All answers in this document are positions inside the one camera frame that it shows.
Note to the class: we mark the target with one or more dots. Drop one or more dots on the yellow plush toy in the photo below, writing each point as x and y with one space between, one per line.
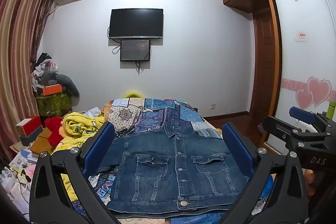
132 94

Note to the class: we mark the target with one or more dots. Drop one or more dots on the pile of papers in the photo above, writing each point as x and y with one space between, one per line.
18 176

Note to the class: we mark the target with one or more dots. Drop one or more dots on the grey stuffed bag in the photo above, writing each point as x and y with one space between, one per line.
68 87

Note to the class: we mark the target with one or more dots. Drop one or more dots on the brown cardboard box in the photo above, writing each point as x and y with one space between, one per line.
42 142

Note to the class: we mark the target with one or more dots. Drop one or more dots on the yellow cartoon blanket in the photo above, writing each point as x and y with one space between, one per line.
78 125

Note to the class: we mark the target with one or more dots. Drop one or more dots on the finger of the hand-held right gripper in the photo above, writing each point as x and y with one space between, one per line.
282 128
303 114

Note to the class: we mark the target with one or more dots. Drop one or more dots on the orange box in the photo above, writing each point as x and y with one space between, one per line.
52 89

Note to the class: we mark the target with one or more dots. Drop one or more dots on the black wall television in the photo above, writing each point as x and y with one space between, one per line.
136 23

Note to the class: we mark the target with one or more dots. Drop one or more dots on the brown wooden door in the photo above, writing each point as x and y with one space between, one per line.
263 66

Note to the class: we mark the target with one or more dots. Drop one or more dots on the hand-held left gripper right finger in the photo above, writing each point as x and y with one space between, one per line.
236 148

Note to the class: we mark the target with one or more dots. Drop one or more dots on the striped red curtain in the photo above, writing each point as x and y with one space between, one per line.
19 56

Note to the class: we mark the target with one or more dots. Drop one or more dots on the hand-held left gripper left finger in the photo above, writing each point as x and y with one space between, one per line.
101 144

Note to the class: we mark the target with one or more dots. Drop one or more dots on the red box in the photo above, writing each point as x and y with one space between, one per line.
30 125

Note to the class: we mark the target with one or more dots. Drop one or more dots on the small black wall monitor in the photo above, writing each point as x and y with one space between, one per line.
135 50

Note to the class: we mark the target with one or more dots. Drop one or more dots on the blue denim jacket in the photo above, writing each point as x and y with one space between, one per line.
162 166

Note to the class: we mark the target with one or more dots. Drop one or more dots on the green bottle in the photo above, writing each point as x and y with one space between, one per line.
331 109

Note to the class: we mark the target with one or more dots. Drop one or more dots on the green patterned cloth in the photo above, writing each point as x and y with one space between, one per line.
53 105

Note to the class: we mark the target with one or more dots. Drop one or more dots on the white wall socket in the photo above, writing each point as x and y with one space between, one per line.
213 106

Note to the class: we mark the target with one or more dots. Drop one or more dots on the red plush toy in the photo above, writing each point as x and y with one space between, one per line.
53 129

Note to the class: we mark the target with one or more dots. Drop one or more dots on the grey box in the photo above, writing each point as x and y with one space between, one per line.
31 136

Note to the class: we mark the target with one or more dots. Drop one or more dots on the blue patchwork bedspread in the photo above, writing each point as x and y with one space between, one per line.
168 116

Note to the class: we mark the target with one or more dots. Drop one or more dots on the pile of clothes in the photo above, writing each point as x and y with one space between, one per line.
44 66

